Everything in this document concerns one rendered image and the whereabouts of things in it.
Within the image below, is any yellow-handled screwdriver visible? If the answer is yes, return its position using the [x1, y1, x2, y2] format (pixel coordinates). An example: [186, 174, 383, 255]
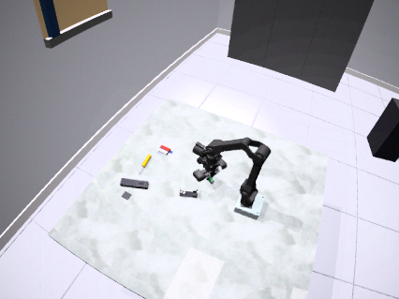
[139, 155, 151, 174]

